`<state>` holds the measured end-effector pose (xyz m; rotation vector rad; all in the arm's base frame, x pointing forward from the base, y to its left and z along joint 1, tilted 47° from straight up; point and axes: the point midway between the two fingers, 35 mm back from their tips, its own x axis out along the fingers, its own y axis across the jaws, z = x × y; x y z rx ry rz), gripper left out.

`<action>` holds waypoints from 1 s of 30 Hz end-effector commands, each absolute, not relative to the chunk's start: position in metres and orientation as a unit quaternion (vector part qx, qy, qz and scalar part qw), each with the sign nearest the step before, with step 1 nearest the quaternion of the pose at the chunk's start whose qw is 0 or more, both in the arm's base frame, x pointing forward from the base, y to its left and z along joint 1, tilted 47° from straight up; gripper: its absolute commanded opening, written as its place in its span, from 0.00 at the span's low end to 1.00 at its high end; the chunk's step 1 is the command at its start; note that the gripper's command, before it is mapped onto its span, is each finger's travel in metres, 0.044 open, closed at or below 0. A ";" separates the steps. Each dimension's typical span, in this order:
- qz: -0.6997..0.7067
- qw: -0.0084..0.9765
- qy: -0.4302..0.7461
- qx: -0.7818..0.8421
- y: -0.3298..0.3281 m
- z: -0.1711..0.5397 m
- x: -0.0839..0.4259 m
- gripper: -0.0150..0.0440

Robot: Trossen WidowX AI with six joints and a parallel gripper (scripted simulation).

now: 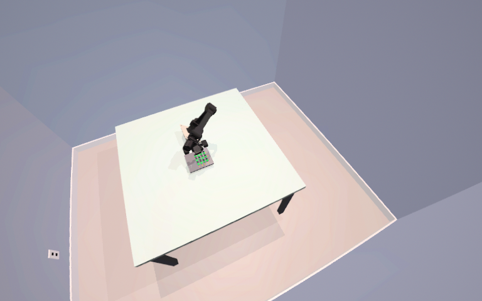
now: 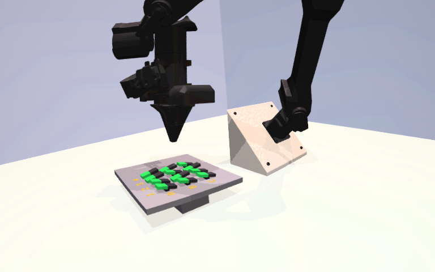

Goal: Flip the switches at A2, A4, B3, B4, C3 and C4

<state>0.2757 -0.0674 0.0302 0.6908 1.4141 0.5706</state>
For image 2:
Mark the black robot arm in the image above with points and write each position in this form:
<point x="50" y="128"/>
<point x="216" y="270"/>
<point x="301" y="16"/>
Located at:
<point x="161" y="17"/>

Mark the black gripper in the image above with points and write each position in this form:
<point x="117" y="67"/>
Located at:
<point x="175" y="102"/>

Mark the pale mauve switch panel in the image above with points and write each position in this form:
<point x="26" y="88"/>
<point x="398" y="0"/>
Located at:
<point x="183" y="182"/>

